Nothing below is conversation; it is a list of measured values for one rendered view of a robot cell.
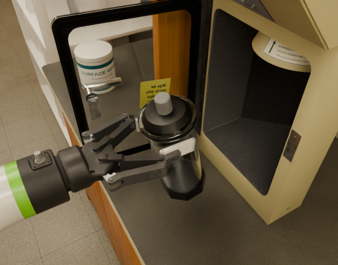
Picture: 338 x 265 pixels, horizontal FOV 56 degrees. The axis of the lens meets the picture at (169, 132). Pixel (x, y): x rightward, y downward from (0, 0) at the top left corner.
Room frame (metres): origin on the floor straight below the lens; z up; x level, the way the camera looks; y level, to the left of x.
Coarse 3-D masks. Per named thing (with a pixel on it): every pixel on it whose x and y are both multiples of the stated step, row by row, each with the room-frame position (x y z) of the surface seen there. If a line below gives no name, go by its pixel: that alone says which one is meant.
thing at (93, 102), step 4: (92, 96) 0.56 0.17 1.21; (96, 96) 0.56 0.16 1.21; (88, 100) 0.54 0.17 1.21; (92, 100) 0.54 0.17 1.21; (96, 100) 0.55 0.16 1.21; (88, 104) 0.54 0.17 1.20; (92, 104) 0.54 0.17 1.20; (96, 104) 0.54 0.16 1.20; (92, 108) 0.54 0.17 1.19; (96, 108) 0.55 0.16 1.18; (92, 112) 0.54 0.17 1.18; (96, 112) 0.55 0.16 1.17; (100, 112) 0.55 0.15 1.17; (92, 116) 0.54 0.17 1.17; (96, 116) 0.54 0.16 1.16; (100, 116) 0.55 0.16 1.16
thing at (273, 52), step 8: (256, 40) 0.58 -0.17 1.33; (264, 40) 0.55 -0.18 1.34; (272, 40) 0.54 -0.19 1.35; (256, 48) 0.56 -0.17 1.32; (264, 48) 0.54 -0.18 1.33; (272, 48) 0.53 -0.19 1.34; (280, 48) 0.52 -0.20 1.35; (288, 48) 0.51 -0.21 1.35; (264, 56) 0.53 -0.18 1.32; (272, 56) 0.52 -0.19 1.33; (280, 56) 0.51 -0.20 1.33; (288, 56) 0.50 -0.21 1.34; (296, 56) 0.50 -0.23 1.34; (280, 64) 0.50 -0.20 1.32; (288, 64) 0.50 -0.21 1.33; (296, 64) 0.49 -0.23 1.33; (304, 64) 0.49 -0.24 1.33
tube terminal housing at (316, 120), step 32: (224, 0) 0.63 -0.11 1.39; (288, 32) 0.48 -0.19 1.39; (320, 64) 0.42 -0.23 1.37; (320, 96) 0.40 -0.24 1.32; (320, 128) 0.42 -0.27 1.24; (224, 160) 0.56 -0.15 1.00; (288, 160) 0.41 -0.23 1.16; (320, 160) 0.45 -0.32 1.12; (256, 192) 0.45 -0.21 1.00; (288, 192) 0.42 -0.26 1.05
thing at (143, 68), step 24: (96, 24) 0.57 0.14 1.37; (120, 24) 0.59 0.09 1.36; (144, 24) 0.61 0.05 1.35; (168, 24) 0.63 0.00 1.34; (72, 48) 0.55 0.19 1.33; (96, 48) 0.57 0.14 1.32; (120, 48) 0.59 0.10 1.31; (144, 48) 0.61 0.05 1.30; (168, 48) 0.63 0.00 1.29; (96, 72) 0.57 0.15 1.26; (120, 72) 0.59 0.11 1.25; (144, 72) 0.61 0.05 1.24; (168, 72) 0.63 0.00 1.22; (120, 96) 0.58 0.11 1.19; (144, 96) 0.61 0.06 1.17; (96, 120) 0.56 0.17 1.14; (120, 144) 0.58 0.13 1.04; (144, 144) 0.60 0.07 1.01
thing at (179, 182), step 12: (180, 96) 0.48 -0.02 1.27; (144, 108) 0.46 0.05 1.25; (192, 108) 0.44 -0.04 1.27; (192, 120) 0.41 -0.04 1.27; (144, 132) 0.40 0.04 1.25; (180, 132) 0.39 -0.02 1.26; (192, 132) 0.42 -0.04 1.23; (156, 144) 0.40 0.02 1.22; (168, 144) 0.39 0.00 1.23; (192, 156) 0.41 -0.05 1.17; (168, 168) 0.40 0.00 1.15; (180, 168) 0.40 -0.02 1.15; (192, 168) 0.41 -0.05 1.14; (168, 180) 0.41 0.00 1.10; (180, 180) 0.40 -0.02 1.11; (192, 180) 0.41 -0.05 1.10; (180, 192) 0.41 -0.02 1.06
